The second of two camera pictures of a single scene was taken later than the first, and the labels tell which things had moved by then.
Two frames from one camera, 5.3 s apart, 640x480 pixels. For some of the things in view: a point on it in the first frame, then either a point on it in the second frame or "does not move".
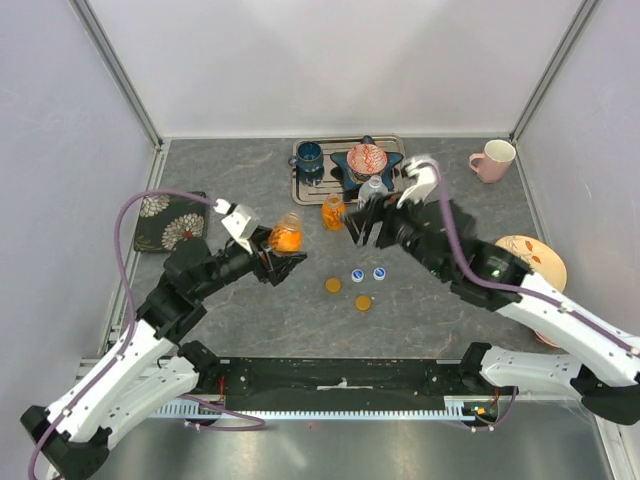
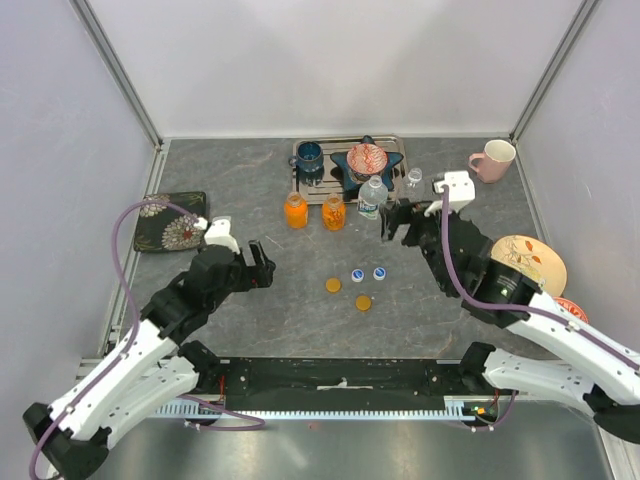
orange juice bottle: (334, 213) does not move
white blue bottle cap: (357, 275) does not move
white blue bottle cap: (379, 273) does not move
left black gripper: (277, 268) to (260, 275)
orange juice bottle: (286, 238) to (296, 209)
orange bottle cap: (333, 284) does not move
